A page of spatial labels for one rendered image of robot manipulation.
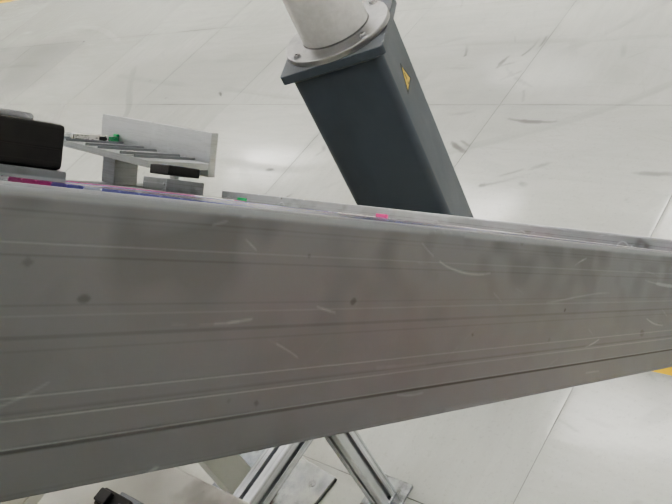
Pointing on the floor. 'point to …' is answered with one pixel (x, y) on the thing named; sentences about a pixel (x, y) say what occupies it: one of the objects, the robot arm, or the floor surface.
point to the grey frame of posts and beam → (362, 467)
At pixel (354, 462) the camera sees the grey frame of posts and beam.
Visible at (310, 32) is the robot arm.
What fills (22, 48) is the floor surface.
